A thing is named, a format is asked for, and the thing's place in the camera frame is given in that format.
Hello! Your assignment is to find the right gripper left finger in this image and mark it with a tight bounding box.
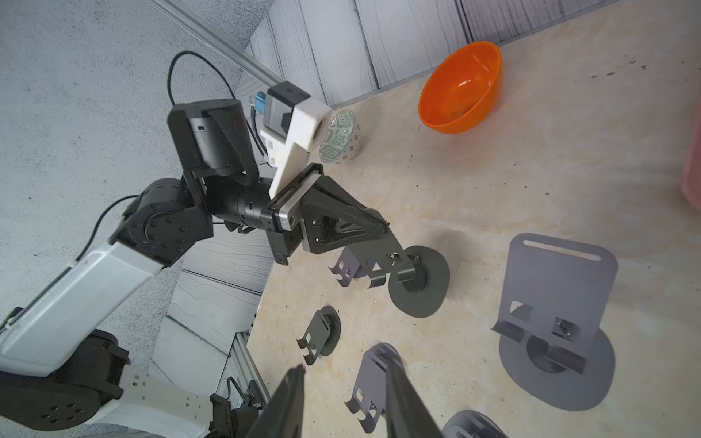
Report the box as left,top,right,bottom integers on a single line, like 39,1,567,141
246,365,306,438

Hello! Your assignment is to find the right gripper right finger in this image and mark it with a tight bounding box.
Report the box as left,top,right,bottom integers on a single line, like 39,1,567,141
383,350,443,438

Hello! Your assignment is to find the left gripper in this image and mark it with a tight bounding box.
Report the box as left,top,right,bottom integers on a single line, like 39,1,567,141
267,164,389,266

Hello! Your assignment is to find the purple stand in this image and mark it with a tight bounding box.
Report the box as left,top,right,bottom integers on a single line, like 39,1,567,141
442,410,507,438
492,233,618,412
344,342,403,434
329,246,369,288

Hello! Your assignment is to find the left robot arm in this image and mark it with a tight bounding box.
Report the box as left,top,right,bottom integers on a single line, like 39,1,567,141
1,99,389,437

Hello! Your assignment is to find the green patterned bowl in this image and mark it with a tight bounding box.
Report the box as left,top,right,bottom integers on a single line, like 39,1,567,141
319,109,361,164

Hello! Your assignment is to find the orange bowl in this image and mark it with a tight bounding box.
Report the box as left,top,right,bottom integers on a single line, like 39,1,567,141
418,41,503,134

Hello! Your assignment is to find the pink tray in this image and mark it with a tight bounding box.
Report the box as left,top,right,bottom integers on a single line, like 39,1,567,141
681,116,701,212

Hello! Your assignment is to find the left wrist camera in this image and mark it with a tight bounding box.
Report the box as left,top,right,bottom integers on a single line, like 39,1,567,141
260,81,332,199

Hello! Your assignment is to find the left aluminium frame post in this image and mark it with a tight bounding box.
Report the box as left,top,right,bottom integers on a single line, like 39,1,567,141
148,0,283,87

